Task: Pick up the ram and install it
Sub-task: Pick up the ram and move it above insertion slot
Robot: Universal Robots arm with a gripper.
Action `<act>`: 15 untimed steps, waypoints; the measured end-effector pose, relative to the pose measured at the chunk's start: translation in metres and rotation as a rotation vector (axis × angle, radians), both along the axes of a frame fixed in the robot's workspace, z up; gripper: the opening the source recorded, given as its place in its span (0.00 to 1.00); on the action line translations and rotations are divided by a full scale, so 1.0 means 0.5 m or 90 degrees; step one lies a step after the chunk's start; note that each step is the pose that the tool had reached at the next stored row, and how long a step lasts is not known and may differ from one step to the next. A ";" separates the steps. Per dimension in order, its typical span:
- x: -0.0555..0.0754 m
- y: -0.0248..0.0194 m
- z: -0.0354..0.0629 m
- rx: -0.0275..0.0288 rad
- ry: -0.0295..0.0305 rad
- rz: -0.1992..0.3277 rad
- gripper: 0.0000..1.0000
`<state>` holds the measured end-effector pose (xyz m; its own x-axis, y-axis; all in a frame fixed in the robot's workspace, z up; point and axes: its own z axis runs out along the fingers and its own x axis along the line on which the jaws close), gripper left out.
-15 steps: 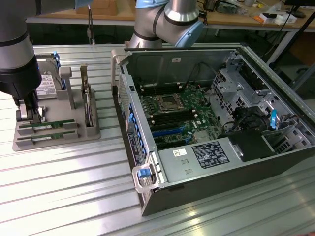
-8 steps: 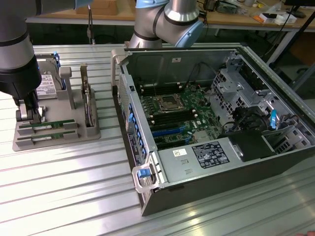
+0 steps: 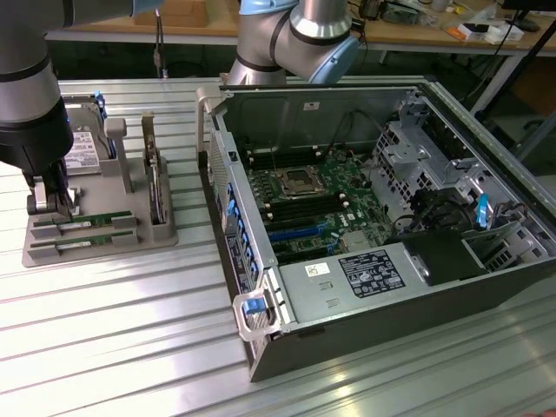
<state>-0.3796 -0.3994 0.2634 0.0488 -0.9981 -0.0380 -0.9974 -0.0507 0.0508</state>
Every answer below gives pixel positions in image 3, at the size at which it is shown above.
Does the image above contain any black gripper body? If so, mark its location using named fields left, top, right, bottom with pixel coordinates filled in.
left=0, top=103, right=75, bottom=175

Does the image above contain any green RAM stick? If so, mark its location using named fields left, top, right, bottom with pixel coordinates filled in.
left=31, top=231, right=136, bottom=252
left=33, top=210, right=134, bottom=229

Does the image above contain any black RAM slot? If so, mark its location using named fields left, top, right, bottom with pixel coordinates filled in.
left=264, top=190, right=348, bottom=210
left=249, top=154, right=323, bottom=171
left=247, top=145, right=321, bottom=161

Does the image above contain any silver hard disk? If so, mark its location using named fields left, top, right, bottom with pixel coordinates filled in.
left=63, top=103, right=114, bottom=177

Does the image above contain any grey parts rack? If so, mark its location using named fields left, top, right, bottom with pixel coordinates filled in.
left=21, top=116, right=180, bottom=268

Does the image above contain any blue disk caddy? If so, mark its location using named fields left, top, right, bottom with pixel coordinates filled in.
left=92, top=89, right=118, bottom=160

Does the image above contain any blue card retainer strip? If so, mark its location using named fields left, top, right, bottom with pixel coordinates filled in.
left=224, top=181, right=262, bottom=280

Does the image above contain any blue case latch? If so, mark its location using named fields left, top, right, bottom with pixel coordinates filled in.
left=241, top=297, right=267, bottom=315

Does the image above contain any blue expansion slot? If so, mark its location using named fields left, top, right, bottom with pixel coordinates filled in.
left=266, top=222, right=332, bottom=243

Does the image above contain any CPU socket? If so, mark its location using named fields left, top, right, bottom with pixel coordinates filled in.
left=276, top=165, right=326, bottom=198

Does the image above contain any silver power supply unit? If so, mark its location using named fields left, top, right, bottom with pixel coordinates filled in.
left=277, top=242, right=434, bottom=326

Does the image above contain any green motherboard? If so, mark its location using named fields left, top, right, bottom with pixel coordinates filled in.
left=242, top=146, right=392, bottom=267

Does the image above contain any silver chipset heatsink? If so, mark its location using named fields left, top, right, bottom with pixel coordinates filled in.
left=341, top=231, right=371, bottom=254

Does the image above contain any open black PC case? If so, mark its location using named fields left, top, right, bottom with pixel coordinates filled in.
left=195, top=81, right=556, bottom=383

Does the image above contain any perforated metal disk bay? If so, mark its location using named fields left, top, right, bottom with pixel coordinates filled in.
left=370, top=119, right=469, bottom=227

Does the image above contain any black fan shroud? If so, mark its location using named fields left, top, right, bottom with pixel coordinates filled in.
left=384, top=228, right=490, bottom=288

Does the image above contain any wooden desk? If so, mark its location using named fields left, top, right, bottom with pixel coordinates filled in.
left=43, top=0, right=556, bottom=57

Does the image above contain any blue disk bay lever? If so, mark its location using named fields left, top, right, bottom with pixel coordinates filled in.
left=474, top=193, right=494, bottom=229

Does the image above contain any orange and white box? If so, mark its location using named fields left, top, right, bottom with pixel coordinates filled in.
left=449, top=21, right=492, bottom=43

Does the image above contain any white flat box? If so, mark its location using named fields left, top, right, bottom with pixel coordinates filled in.
left=483, top=23, right=526, bottom=45

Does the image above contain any black tripod pole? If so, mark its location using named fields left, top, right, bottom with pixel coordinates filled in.
left=471, top=19, right=556, bottom=119

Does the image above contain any black monitor stand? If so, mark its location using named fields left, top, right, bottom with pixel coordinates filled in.
left=501, top=0, right=542, bottom=32

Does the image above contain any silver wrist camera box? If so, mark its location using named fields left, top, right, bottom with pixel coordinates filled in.
left=25, top=176, right=60, bottom=217

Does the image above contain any graphics card with metal bracket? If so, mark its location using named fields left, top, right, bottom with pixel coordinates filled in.
left=140, top=111, right=171, bottom=228

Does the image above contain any grey case handle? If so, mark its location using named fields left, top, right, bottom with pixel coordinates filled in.
left=195, top=84, right=228, bottom=154

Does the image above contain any translucent case handle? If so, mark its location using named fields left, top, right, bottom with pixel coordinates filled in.
left=232, top=290, right=284, bottom=342

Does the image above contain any black wire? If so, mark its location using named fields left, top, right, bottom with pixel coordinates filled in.
left=330, top=109, right=386, bottom=151

